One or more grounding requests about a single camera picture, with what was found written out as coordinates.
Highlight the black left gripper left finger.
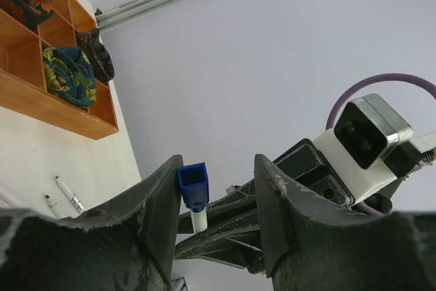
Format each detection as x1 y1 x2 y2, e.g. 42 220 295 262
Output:
1 155 183 290

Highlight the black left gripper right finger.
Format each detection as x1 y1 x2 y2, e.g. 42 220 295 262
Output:
254 154 435 290

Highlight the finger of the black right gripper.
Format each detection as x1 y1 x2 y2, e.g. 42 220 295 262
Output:
174 211 266 274

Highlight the dark cloth bundle front-right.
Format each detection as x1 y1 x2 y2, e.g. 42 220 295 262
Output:
42 46 97 108

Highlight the dark green capped marker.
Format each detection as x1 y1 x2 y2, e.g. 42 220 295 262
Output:
54 176 85 213

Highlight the orange wooden compartment tray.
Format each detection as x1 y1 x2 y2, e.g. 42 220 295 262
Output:
1 0 118 140

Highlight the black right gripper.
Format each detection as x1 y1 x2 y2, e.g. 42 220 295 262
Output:
177 138 354 234

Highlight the aluminium rail front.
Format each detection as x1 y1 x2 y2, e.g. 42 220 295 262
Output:
170 277 189 291

